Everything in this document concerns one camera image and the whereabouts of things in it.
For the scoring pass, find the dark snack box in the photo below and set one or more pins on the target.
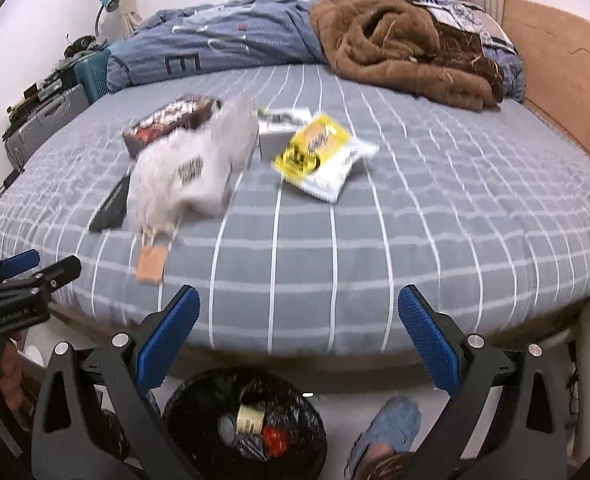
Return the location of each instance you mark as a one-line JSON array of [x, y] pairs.
[[165, 120]]

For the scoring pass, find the person's left hand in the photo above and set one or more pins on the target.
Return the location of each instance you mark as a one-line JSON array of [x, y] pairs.
[[10, 375]]

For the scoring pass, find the grey checked bed sheet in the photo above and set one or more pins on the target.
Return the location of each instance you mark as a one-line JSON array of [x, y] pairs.
[[375, 240]]

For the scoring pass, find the red wrapper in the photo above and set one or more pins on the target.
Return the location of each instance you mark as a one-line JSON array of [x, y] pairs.
[[275, 441]]

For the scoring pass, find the patterned pillow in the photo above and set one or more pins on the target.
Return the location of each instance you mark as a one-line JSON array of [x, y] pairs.
[[465, 20]]

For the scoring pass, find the blue slipper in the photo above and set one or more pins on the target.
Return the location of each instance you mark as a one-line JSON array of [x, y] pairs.
[[390, 425]]

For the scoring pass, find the yellow snack packet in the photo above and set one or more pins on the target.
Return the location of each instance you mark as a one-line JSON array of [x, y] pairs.
[[320, 155]]

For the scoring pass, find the teal plastic basket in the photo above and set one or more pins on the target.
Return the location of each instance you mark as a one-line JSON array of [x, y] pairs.
[[92, 77]]

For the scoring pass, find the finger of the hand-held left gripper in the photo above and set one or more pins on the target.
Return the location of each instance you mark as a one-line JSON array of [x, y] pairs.
[[61, 268], [21, 262]]

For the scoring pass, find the teal desk lamp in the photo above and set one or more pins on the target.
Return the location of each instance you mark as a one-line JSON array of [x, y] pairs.
[[109, 2]]

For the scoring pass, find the blue printed duvet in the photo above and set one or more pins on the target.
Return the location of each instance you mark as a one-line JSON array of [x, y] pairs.
[[225, 35]]

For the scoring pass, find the white plastic bag dark label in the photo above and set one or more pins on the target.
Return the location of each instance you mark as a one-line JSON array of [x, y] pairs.
[[190, 170]]

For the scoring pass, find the wooden bed frame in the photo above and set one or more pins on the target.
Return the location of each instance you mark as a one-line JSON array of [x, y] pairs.
[[325, 365]]

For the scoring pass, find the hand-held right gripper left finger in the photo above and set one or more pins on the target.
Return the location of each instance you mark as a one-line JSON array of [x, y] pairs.
[[175, 330]]

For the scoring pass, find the orange paper tag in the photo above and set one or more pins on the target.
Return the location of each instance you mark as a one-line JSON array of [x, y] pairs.
[[151, 264]]

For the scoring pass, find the orange headboard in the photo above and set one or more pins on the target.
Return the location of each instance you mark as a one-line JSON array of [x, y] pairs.
[[565, 75]]

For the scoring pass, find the black trash bin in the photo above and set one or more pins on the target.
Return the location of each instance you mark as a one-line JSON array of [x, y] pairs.
[[200, 425]]

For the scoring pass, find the small white box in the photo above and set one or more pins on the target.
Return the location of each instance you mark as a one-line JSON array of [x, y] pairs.
[[275, 135]]

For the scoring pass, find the grey plastic case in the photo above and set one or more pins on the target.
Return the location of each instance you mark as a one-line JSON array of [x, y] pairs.
[[45, 120]]

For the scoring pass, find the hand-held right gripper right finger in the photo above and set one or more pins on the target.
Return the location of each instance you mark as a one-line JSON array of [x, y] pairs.
[[427, 340]]

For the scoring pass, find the cream label can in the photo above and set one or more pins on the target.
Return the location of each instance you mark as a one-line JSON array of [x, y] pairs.
[[249, 417]]

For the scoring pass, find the black remote control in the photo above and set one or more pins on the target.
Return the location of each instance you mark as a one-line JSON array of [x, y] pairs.
[[111, 205]]

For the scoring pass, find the brown fleece blanket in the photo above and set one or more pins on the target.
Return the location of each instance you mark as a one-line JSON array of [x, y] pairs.
[[400, 45]]

